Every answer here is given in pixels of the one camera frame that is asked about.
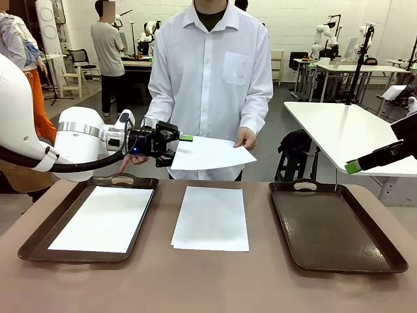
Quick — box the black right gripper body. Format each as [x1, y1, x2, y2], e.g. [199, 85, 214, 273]
[390, 112, 417, 160]

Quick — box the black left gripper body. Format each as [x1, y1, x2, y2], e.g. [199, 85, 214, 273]
[126, 128, 161, 158]

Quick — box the white A4 paper sheet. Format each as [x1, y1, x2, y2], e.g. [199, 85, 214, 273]
[48, 185, 154, 254]
[170, 135, 257, 171]

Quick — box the white A4 paper stack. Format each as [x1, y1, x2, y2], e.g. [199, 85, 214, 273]
[170, 185, 250, 253]

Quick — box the person's left forearm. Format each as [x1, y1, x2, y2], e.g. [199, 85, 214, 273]
[246, 94, 274, 136]

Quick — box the person's right forearm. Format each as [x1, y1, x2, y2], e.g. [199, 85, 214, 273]
[143, 94, 164, 131]

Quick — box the person's right hand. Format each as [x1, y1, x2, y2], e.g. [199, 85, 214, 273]
[119, 155, 151, 173]

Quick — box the person's left hand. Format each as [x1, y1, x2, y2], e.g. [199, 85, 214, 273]
[233, 126, 259, 151]

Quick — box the person in white shirt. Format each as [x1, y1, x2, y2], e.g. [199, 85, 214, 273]
[143, 0, 274, 182]

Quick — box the background workbench table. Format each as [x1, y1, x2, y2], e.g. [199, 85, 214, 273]
[122, 55, 154, 95]

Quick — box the long white background table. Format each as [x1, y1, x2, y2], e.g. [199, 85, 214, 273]
[293, 57, 411, 102]

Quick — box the brown plastic tray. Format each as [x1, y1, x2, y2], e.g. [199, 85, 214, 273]
[268, 178, 409, 274]
[18, 172, 160, 264]

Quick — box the black light stand pole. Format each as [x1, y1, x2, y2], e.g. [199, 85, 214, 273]
[345, 24, 375, 106]

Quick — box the black backpack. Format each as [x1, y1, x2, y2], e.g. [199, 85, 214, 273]
[276, 129, 322, 183]

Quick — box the white wooden chair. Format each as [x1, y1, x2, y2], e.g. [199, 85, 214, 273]
[60, 65, 87, 98]

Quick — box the person in gray shirt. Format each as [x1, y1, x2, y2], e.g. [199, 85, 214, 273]
[90, 0, 126, 117]

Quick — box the black tripod stand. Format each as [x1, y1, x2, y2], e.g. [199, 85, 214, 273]
[42, 55, 75, 106]

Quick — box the black office chair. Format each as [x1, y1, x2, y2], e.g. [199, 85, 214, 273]
[66, 48, 101, 79]

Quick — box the background computer monitor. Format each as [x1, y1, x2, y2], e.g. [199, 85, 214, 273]
[344, 37, 359, 61]

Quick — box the person in brown apron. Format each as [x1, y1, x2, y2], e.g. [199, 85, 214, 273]
[0, 159, 55, 203]

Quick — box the white standing air conditioner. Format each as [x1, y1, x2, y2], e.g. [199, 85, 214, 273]
[35, 0, 65, 55]

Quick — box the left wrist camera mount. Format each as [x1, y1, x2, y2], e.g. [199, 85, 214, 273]
[117, 110, 136, 131]

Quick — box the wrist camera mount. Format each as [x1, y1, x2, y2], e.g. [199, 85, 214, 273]
[117, 110, 136, 131]
[381, 84, 417, 115]

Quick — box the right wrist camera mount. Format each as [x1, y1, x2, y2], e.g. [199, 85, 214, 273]
[381, 84, 417, 115]

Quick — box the black left arm hose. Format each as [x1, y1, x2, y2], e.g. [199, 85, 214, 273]
[0, 128, 136, 173]

